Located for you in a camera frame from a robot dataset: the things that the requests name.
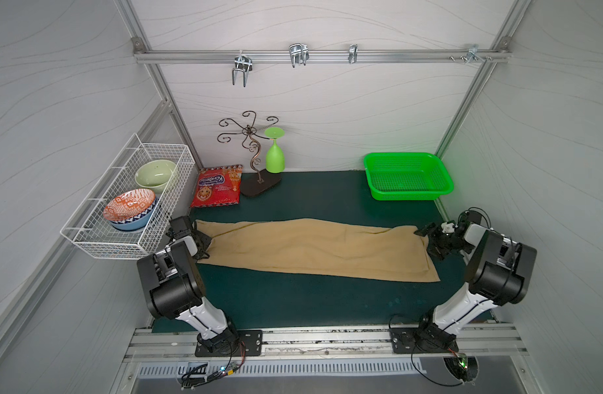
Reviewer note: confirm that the dark metal scroll stand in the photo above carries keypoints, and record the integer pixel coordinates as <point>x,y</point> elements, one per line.
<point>262,180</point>

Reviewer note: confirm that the aluminium top rail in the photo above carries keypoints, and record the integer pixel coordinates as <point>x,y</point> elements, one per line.
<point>339,56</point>

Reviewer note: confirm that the red snack bag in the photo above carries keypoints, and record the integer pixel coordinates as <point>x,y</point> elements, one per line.
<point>218,186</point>

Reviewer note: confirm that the white wire wall basket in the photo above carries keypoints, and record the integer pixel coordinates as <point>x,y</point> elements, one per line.
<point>90,232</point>

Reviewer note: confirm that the green plastic goblet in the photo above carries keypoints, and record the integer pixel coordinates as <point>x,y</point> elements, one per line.
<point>275,159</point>

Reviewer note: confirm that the dark green table mat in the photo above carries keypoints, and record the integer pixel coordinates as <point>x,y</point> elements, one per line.
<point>255,299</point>

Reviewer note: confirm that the right black mount plate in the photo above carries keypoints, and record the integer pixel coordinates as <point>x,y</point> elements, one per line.
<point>405,340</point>

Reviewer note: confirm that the black mount plate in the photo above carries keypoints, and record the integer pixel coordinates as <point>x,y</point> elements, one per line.
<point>405,340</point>
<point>247,342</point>

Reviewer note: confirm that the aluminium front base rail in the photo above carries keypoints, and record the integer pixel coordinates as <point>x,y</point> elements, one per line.
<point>327,343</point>

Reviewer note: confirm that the green plastic basket tray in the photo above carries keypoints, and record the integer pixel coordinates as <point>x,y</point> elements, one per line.
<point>406,176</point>

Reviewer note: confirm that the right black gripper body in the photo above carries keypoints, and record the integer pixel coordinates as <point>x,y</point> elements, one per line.
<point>434,240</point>

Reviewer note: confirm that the small metal bracket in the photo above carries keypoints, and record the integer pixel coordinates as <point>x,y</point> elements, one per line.
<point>352,54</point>

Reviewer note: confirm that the light green ceramic bowl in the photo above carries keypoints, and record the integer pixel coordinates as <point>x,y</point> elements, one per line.
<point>155,175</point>

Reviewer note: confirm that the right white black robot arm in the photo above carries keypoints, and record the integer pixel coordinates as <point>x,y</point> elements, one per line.
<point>498,272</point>

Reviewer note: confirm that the double prong metal hook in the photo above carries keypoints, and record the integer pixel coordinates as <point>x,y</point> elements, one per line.
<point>243,65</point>

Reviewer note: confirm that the orange blue patterned bowl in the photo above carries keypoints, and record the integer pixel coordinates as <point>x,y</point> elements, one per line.
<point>131,210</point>

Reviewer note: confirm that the left black mount plate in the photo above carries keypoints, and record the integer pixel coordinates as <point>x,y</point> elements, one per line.
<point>247,342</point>

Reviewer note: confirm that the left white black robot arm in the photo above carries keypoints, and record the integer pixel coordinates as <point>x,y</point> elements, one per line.
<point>173,287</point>

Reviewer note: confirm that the tan long pants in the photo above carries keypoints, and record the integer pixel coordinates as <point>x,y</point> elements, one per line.
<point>317,247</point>

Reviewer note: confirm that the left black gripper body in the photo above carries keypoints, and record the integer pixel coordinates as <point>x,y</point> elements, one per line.
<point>192,241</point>

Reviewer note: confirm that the metal clip hook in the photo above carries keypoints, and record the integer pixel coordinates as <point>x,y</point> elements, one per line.
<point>299,54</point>

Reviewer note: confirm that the right end metal hook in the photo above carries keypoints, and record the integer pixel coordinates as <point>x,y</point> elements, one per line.
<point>471,56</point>

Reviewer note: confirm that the white vent grille strip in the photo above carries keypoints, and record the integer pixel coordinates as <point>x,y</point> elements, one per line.
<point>287,368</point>

